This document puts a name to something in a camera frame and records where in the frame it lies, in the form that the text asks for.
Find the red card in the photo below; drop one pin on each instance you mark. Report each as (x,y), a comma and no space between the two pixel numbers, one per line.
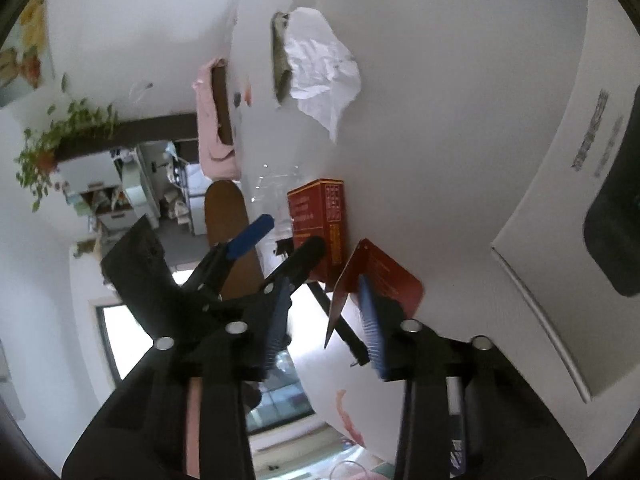
(390,280)

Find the brown wooden chair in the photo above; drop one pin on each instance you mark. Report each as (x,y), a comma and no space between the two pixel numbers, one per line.
(227,220)

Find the green trailing plant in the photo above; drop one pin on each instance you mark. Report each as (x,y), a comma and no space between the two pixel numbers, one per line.
(65,132)

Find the cluttered storage shelf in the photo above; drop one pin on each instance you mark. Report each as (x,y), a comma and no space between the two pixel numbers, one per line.
(135,185)

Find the pink cloth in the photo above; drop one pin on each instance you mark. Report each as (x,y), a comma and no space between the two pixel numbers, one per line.
(210,130)

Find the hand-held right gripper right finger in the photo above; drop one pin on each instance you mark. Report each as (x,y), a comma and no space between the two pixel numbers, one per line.
(372,332)

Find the grey-green crumpled wrapper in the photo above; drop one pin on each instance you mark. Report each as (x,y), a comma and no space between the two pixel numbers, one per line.
(280,60)

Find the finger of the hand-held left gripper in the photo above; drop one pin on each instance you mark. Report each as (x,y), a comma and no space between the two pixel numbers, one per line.
(302,257)
(250,236)

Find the floral wall poster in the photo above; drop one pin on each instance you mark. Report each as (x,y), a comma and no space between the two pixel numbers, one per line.
(25,55)

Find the large white flat box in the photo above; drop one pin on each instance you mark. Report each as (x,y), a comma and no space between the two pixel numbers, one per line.
(560,200)

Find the red cardboard box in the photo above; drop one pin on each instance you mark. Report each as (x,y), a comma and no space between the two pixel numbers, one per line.
(320,220)

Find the crumpled white paper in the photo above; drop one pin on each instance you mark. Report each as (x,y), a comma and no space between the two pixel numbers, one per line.
(320,67)

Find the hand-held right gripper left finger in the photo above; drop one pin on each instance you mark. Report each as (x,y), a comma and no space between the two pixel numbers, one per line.
(276,327)

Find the clear plastic bottle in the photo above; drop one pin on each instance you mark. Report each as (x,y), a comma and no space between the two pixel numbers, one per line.
(270,195)

